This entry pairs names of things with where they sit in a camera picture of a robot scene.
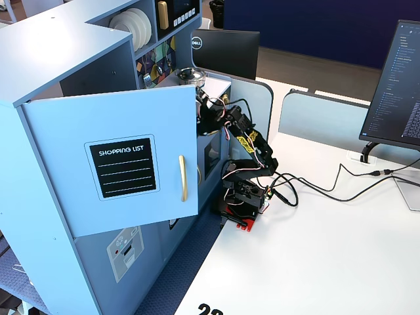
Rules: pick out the black trash bin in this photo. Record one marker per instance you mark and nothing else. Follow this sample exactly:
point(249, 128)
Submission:
point(217, 14)

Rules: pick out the black Dell monitor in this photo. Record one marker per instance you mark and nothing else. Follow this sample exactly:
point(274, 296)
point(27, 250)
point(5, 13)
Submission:
point(229, 52)

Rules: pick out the red arm base clamp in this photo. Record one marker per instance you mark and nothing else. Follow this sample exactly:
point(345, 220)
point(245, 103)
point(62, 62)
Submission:
point(249, 224)

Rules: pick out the metal ladle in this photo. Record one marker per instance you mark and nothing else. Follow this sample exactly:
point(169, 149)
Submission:
point(159, 69)

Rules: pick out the metal spoon utensil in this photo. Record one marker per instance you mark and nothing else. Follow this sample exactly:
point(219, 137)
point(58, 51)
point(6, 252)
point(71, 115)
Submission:
point(168, 61)

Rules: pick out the gray monitor stand plate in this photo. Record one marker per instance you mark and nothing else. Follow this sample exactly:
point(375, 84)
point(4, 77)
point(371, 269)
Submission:
point(410, 197)

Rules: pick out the light blue cabinet door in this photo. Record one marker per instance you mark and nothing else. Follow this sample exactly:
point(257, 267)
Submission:
point(65, 197)

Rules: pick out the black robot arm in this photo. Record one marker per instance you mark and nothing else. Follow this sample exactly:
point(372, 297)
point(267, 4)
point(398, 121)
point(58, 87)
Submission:
point(262, 154)

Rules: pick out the black toy microwave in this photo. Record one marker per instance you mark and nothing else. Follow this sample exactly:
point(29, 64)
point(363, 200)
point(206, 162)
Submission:
point(183, 8)

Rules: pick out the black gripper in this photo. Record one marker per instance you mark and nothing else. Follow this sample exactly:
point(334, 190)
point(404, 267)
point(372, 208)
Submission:
point(204, 115)

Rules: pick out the steel pot with lid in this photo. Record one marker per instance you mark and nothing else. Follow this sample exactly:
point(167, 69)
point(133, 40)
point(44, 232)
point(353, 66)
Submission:
point(190, 77)

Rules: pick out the blue toy kitchen unit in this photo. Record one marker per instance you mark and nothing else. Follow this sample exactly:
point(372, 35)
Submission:
point(49, 49)

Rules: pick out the gray desk divider panel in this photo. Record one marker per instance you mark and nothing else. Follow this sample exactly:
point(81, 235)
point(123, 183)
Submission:
point(321, 118)
point(252, 98)

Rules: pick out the metal slotted spatula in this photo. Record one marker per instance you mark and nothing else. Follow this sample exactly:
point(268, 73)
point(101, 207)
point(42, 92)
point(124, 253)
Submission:
point(147, 80)

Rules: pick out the monitor showing code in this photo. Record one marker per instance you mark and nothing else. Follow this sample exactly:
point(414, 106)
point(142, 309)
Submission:
point(393, 82)

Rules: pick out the white toy plate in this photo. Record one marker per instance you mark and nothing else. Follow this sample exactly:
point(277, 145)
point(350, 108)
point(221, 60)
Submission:
point(146, 31)
point(150, 24)
point(126, 29)

